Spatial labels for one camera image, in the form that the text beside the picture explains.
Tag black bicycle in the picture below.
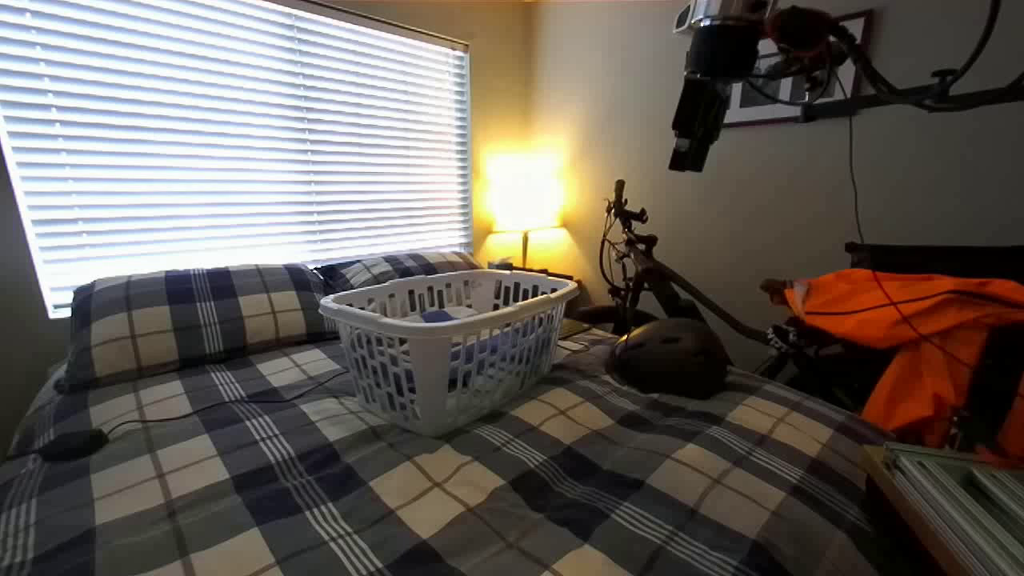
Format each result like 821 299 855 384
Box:
581 183 809 377

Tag glowing table lamp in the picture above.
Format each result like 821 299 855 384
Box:
479 146 569 268

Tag blue white striped towel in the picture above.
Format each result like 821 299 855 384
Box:
420 307 454 324

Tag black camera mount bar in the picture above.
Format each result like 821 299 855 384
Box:
799 73 1024 123

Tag black bicycle helmet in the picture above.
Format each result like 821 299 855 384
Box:
606 317 731 398

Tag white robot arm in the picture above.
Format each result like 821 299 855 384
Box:
669 0 858 173

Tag white window blinds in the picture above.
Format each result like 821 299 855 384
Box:
0 0 470 320

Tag white plastic laundry basket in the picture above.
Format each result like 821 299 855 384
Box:
319 268 576 436

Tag framed wall picture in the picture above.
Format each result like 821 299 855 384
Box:
727 7 869 127

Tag black computer mouse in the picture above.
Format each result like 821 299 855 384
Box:
38 428 110 462

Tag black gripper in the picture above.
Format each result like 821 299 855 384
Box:
669 76 731 173

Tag plaid pillow near window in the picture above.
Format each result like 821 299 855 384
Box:
58 265 332 395

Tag plaid bed comforter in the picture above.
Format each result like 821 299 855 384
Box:
0 333 885 576

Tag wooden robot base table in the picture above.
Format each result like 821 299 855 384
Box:
863 443 1024 576

